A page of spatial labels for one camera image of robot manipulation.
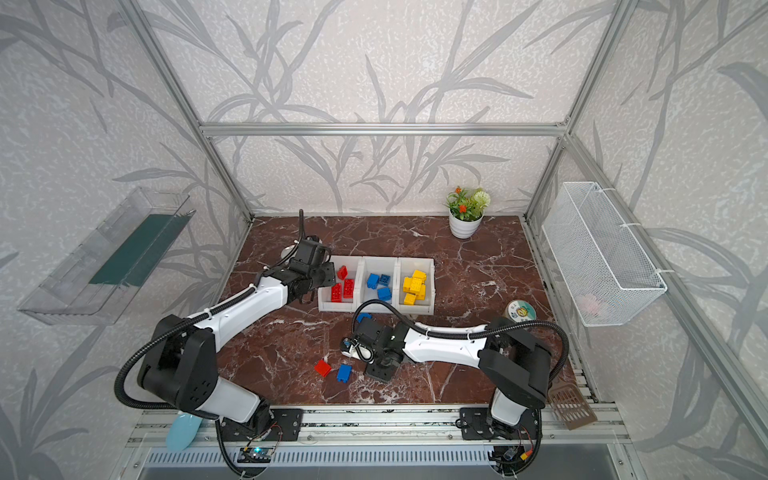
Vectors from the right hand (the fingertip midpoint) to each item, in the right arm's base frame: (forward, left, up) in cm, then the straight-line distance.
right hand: (374, 354), depth 83 cm
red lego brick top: (+28, +13, -1) cm, 31 cm away
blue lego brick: (+25, -2, -1) cm, 25 cm away
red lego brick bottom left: (-3, +14, -2) cm, 15 cm away
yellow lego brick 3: (+27, -13, 0) cm, 30 cm away
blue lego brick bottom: (+24, +2, 0) cm, 24 cm away
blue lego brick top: (+13, +4, -2) cm, 13 cm away
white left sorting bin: (+30, +9, +1) cm, 31 cm away
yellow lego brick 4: (+19, -14, -1) cm, 23 cm away
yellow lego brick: (+17, -10, +1) cm, 20 cm away
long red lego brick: (+23, +10, -1) cm, 25 cm away
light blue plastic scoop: (-18, +47, -2) cm, 50 cm away
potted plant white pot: (+45, -30, +11) cm, 55 cm away
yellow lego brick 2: (+21, -11, +3) cm, 24 cm away
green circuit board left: (-23, +28, -3) cm, 36 cm away
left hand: (+25, +14, +10) cm, 30 cm away
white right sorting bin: (+27, -9, +4) cm, 29 cm away
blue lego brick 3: (-4, +8, -2) cm, 10 cm away
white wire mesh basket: (+10, -51, +32) cm, 61 cm away
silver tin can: (+35, +33, +3) cm, 48 cm away
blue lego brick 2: (+20, -2, -1) cm, 20 cm away
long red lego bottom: (+20, +14, -2) cm, 25 cm away
